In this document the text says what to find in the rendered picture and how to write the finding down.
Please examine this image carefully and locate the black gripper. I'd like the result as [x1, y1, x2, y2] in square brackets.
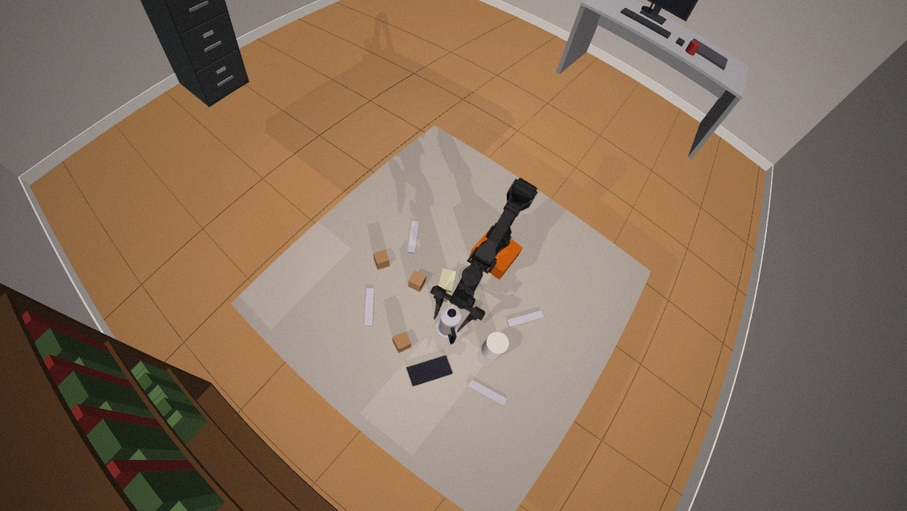
[430, 280, 485, 332]

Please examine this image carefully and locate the white cylinder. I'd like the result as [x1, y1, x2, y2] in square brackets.
[481, 332, 509, 360]

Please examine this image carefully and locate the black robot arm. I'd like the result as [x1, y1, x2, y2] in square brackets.
[450, 178, 538, 309]

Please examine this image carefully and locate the dark grey flat rectangular panel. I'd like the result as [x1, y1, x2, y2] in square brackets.
[406, 355, 453, 386]

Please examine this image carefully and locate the light grey flat bar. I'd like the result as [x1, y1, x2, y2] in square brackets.
[507, 310, 544, 328]
[407, 221, 419, 254]
[467, 379, 507, 406]
[365, 288, 374, 326]

